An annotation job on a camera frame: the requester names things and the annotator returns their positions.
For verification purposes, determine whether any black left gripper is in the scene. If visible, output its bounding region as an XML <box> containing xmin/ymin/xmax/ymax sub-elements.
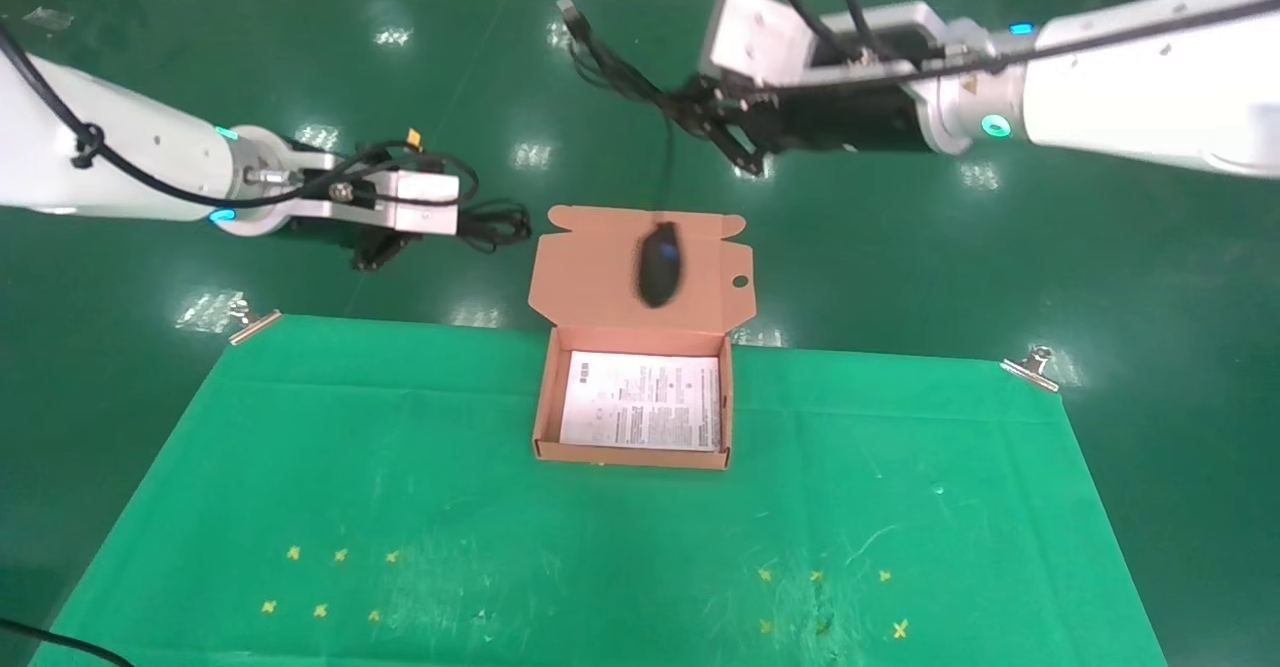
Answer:
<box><xmin>275</xmin><ymin>217</ymin><xmax>409</xmax><ymax>271</ymax></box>

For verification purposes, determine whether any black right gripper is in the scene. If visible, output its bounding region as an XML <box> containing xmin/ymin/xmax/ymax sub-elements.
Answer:
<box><xmin>690</xmin><ymin>82</ymin><xmax>931</xmax><ymax>178</ymax></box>

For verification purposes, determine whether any black wired computer mouse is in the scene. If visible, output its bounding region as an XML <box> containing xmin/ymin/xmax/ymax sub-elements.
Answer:
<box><xmin>555</xmin><ymin>0</ymin><xmax>701</xmax><ymax>310</ymax></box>

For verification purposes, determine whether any brown cardboard box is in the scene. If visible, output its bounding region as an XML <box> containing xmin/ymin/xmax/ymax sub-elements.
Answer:
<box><xmin>528</xmin><ymin>204</ymin><xmax>758</xmax><ymax>471</ymax></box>

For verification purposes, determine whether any silver metal binder clip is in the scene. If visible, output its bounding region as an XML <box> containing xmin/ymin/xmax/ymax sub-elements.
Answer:
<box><xmin>228</xmin><ymin>297</ymin><xmax>283</xmax><ymax>346</ymax></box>
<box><xmin>1000</xmin><ymin>345</ymin><xmax>1061</xmax><ymax>393</ymax></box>

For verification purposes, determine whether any green table cloth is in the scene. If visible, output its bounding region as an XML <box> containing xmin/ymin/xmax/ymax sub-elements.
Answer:
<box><xmin>30</xmin><ymin>312</ymin><xmax>1171</xmax><ymax>667</ymax></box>

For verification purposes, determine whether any white printed paper sheet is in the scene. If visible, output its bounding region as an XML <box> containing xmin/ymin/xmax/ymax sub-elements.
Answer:
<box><xmin>558</xmin><ymin>350</ymin><xmax>723</xmax><ymax>451</ymax></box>

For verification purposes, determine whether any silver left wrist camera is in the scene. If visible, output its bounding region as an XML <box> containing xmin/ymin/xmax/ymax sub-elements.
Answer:
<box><xmin>290</xmin><ymin>152</ymin><xmax>463</xmax><ymax>238</ymax></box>

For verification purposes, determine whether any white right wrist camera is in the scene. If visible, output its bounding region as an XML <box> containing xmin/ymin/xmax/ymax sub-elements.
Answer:
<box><xmin>700</xmin><ymin>0</ymin><xmax>946</xmax><ymax>88</ymax></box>

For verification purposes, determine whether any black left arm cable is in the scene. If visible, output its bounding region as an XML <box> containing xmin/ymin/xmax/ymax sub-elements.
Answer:
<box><xmin>0</xmin><ymin>22</ymin><xmax>533</xmax><ymax>253</ymax></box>

